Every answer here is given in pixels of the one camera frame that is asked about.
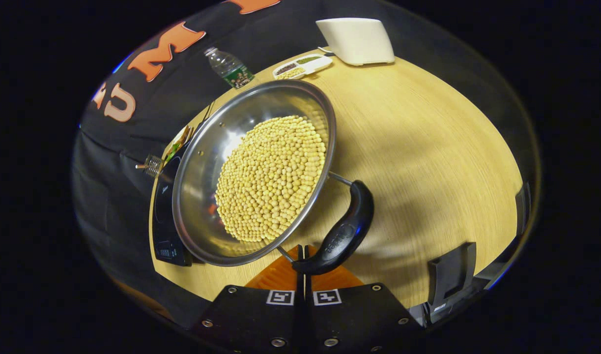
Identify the black induction cooktop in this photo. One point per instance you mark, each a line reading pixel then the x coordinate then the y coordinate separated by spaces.
pixel 162 216

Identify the white divided plate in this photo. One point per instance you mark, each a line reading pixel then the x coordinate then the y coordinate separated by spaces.
pixel 320 64

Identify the pile of soybeans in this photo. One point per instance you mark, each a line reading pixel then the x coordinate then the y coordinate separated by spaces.
pixel 271 182

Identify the white toaster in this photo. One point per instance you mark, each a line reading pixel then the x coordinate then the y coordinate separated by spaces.
pixel 354 42

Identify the sandwich with lettuce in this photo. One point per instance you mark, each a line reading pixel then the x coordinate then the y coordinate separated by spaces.
pixel 177 145

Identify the green mung beans portion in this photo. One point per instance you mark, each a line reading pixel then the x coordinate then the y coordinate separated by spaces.
pixel 308 59

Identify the red beans portion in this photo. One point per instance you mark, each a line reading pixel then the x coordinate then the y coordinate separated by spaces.
pixel 286 66

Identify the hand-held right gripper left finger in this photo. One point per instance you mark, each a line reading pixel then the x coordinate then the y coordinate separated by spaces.
pixel 251 319

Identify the clear plastic water bottle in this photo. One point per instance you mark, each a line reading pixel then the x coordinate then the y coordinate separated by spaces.
pixel 231 69

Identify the small soybeans portion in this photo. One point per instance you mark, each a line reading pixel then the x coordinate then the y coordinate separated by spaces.
pixel 290 73

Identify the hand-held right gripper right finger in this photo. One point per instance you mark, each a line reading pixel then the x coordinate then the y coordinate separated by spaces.
pixel 349 319

